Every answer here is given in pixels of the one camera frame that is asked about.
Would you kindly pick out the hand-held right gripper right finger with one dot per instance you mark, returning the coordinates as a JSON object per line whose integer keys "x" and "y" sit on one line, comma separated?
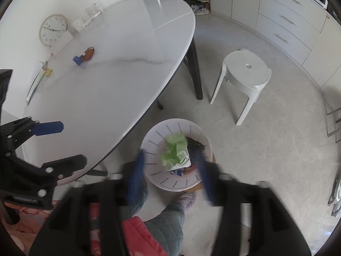
{"x": 206, "y": 181}

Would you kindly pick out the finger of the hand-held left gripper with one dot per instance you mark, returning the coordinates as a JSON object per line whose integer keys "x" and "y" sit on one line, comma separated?
{"x": 49, "y": 128}
{"x": 69, "y": 164}

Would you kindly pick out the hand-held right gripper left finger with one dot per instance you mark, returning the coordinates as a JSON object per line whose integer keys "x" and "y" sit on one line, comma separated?
{"x": 134, "y": 178}

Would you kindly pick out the dark striped sock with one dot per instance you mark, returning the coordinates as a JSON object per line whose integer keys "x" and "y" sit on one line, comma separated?
{"x": 194, "y": 146}

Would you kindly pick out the green cloth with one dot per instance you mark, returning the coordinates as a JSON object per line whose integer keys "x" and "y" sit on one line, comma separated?
{"x": 173, "y": 149}

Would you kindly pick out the white slotted waste basket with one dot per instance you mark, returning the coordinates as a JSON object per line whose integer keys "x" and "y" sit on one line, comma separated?
{"x": 159, "y": 133}

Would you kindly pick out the purple slipper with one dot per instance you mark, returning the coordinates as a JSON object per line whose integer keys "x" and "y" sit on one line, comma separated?
{"x": 186, "y": 198}

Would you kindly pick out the teal quilted pants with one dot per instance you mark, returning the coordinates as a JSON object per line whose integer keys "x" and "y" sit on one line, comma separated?
{"x": 165, "y": 226}

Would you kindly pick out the blue snack wrapper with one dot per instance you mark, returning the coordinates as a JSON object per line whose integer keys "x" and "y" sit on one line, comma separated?
{"x": 78, "y": 60}

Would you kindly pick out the white card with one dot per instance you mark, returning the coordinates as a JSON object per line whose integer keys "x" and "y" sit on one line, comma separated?
{"x": 62, "y": 44}

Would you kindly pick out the black table leg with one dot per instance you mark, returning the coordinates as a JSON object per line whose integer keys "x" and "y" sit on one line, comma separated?
{"x": 195, "y": 80}

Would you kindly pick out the white plastic stool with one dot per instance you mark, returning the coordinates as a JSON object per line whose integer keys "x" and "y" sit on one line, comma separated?
{"x": 247, "y": 72}

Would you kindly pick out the clear drinking glass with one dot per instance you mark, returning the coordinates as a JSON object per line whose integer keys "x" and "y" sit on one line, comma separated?
{"x": 93, "y": 10}

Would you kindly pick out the grey metal machine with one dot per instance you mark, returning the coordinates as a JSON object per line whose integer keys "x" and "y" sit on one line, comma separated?
{"x": 336, "y": 197}

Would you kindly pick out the pile of shoes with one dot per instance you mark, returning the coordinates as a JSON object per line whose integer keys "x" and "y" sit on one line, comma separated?
{"x": 199, "y": 10}

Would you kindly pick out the white drawer cabinet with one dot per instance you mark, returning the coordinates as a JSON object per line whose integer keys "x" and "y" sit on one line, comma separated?
{"x": 287, "y": 18}

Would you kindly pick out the round white wall clock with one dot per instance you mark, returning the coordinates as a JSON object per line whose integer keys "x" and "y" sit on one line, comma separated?
{"x": 53, "y": 30}

